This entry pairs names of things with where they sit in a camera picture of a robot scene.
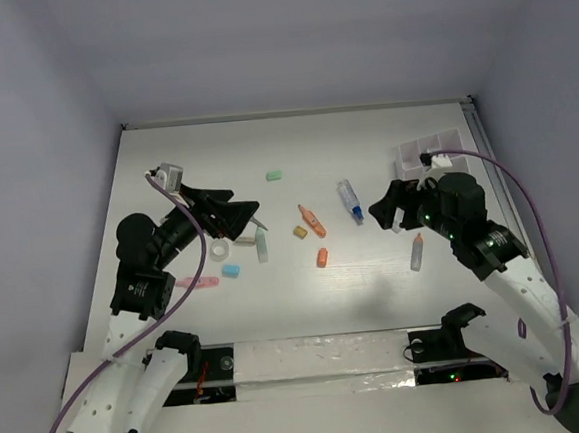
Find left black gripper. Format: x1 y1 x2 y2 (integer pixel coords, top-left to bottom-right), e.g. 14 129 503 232
147 176 262 269

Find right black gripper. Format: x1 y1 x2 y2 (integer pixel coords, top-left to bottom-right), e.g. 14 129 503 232
365 172 461 247

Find blue cap glue pen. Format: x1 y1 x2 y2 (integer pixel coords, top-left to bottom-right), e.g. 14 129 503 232
336 179 364 223

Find clear tape roll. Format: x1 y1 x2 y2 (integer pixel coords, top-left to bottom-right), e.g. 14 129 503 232
209 239 230 262

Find beige eraser stick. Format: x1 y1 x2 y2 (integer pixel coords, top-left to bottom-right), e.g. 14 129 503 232
234 236 256 246

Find orange utility knife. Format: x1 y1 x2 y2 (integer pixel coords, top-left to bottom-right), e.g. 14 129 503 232
298 205 327 238

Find yellow pencil sharpener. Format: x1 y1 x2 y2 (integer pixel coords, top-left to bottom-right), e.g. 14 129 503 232
293 226 307 239

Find black scissors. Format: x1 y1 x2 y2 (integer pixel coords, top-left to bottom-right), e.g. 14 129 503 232
250 217 268 231

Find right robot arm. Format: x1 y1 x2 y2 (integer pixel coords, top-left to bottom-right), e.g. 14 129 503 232
368 172 579 433

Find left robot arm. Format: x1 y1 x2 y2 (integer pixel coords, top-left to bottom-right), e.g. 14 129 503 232
66 186 260 433

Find white compartment organizer box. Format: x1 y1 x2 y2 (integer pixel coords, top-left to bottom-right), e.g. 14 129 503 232
390 128 475 194

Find green highlighter marker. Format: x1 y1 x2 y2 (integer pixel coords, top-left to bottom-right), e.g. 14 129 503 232
255 227 269 264

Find orange cap grey marker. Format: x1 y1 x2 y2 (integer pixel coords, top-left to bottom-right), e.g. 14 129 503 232
409 233 424 272

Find green eraser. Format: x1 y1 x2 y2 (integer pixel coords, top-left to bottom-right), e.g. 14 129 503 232
265 170 283 182

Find blue eraser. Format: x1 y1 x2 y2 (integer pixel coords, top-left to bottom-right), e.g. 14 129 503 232
221 264 241 278

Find orange eraser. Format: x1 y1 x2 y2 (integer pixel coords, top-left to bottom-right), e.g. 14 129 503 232
316 248 329 268

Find pink correction tape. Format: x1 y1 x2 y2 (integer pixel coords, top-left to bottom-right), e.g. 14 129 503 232
174 276 219 289

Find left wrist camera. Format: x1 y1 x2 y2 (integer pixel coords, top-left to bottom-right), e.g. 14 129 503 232
148 162 184 195

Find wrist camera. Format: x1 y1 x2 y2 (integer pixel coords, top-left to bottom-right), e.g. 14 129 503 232
148 162 184 195
417 151 453 189

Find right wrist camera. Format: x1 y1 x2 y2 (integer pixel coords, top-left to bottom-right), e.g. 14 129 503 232
417 151 453 189

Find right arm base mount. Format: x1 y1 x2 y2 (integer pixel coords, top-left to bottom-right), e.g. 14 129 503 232
402 303 509 386

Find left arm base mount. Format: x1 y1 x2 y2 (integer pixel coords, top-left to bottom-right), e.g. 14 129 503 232
155 330 237 407

